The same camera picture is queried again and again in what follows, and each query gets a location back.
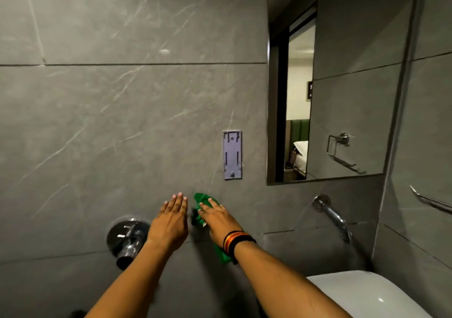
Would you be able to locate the person's right hand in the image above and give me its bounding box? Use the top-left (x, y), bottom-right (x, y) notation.
top-left (197, 197), bottom-right (245, 248)

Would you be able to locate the person's left hand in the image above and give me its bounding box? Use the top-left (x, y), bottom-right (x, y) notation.
top-left (146, 192), bottom-right (189, 255)

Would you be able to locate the green cleaning cloth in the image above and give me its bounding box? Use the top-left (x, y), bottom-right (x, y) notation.
top-left (191, 192), bottom-right (236, 266)

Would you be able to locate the person's right forearm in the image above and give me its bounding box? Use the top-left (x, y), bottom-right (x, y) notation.
top-left (233, 241), bottom-right (354, 318)

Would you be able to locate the person's left forearm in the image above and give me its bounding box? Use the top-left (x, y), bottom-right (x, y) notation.
top-left (85, 240), bottom-right (179, 318)

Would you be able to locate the orange striped wrist band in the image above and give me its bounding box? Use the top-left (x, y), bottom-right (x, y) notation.
top-left (222, 230), bottom-right (245, 254)

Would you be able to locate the black wrist band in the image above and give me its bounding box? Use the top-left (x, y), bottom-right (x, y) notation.
top-left (228, 234), bottom-right (258, 259)

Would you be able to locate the white ceramic sink basin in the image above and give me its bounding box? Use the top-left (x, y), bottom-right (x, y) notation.
top-left (306, 270), bottom-right (434, 318)

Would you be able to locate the chrome mixer tap handle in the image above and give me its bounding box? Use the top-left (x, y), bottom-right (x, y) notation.
top-left (106, 216), bottom-right (152, 271)

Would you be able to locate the grey plastic wall bracket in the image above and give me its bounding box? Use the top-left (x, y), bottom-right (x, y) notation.
top-left (223, 130), bottom-right (243, 181)

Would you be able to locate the chrome wall spout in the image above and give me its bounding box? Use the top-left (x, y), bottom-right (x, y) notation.
top-left (312, 194), bottom-right (352, 245)

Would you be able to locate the rectangular wall mirror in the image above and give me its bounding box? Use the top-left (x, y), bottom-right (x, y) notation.
top-left (266, 0), bottom-right (416, 187)

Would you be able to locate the chrome towel rail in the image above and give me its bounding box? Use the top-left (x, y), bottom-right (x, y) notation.
top-left (409, 185), bottom-right (452, 214)

